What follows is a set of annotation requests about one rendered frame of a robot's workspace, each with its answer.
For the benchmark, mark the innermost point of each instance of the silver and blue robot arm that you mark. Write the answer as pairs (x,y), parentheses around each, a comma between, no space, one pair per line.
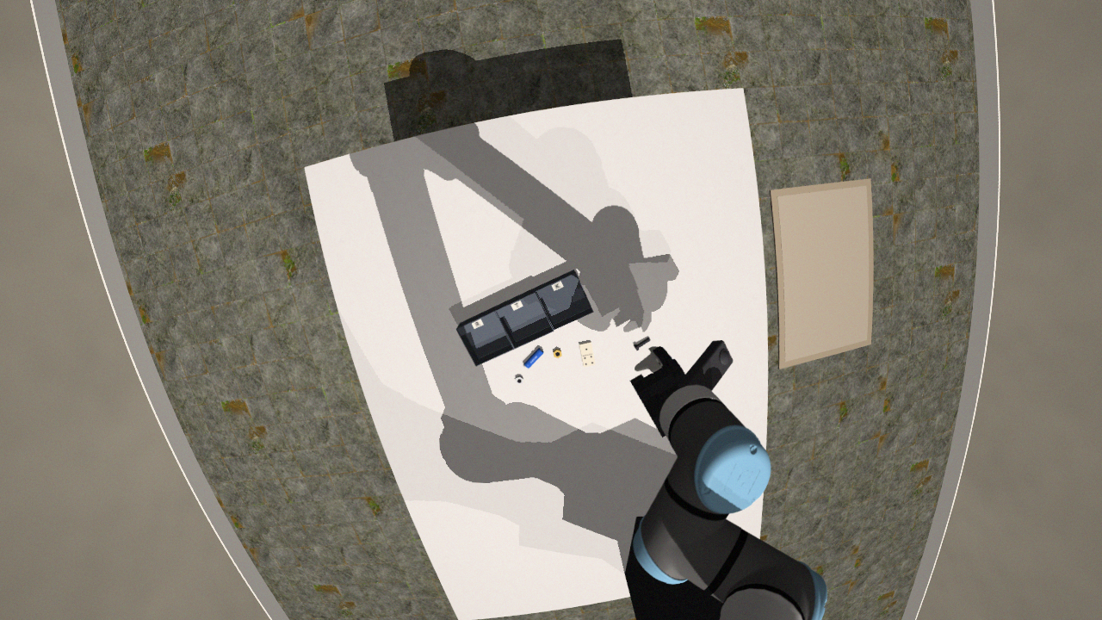
(683,537)

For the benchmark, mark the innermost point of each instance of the cream domino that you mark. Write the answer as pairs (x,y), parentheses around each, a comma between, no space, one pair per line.
(587,354)

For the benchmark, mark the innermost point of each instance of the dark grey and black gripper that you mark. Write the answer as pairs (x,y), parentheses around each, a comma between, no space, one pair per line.
(654,392)

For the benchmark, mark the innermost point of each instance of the blue aa battery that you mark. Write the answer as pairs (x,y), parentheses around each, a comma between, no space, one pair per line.
(533,358)

